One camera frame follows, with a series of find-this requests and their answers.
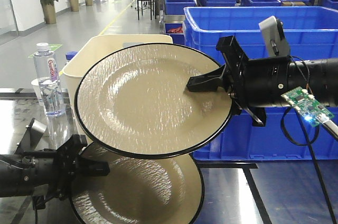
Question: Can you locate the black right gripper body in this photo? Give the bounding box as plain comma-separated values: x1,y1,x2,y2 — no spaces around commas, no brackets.
216,35,291,126

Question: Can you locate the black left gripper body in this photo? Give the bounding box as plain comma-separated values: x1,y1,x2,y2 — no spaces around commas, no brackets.
18,134,88,201

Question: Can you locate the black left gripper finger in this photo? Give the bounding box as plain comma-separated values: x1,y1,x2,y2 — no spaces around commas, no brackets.
78,156,110,177

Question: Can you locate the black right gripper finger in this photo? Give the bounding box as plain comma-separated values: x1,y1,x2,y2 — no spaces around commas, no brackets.
186,64,228,92

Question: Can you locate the beige plate black rim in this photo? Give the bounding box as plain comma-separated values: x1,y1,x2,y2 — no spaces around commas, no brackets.
74,43,231,159
70,143,204,223

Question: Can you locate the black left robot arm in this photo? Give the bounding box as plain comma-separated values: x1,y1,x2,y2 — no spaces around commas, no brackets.
1,134,110,200

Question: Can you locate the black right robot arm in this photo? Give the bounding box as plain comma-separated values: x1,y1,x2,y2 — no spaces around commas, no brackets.
186,36,337,127

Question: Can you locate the lower blue plastic crate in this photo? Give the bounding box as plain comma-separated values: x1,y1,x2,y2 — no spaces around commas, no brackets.
190,102,338,162

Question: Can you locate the green circuit board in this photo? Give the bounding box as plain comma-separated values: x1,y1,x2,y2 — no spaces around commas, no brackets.
281,87,334,127

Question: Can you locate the large blue plastic crate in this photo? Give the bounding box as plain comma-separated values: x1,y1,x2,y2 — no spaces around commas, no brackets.
183,6,338,108

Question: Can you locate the white paper cup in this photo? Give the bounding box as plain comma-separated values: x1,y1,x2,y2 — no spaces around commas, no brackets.
31,79,44,107

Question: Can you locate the clear water bottle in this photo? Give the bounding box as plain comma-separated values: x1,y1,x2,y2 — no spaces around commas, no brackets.
34,42,65,117

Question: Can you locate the cream plastic bin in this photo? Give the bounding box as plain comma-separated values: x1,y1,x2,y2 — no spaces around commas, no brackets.
61,34,174,108

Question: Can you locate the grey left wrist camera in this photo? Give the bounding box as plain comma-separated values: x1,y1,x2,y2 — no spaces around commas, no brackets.
14,118,47,154

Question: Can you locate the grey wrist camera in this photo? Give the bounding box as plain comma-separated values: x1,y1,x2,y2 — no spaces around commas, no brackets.
14,118,47,154
259,16,290,57

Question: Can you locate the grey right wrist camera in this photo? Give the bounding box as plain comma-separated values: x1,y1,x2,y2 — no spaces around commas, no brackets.
259,16,290,57

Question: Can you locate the black cable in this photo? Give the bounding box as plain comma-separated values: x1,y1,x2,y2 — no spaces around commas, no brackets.
279,54,333,224

